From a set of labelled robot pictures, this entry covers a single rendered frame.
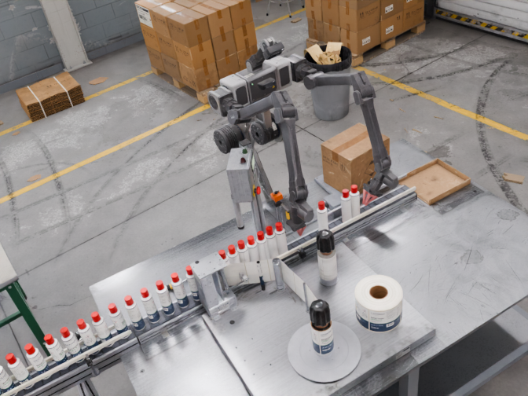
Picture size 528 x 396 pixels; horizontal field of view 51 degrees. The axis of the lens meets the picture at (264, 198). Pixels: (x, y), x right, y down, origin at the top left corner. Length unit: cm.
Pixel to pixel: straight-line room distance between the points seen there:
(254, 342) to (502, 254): 127
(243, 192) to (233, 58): 382
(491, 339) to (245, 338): 145
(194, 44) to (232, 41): 47
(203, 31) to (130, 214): 212
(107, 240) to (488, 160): 318
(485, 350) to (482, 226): 69
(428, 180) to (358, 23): 324
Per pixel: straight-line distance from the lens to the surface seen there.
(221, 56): 611
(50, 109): 679
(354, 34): 634
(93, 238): 472
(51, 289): 445
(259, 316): 259
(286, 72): 317
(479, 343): 334
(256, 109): 272
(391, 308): 239
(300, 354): 242
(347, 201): 287
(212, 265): 248
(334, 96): 535
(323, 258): 254
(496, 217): 314
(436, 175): 337
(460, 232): 302
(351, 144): 313
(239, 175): 244
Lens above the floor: 286
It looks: 38 degrees down
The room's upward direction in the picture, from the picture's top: 10 degrees counter-clockwise
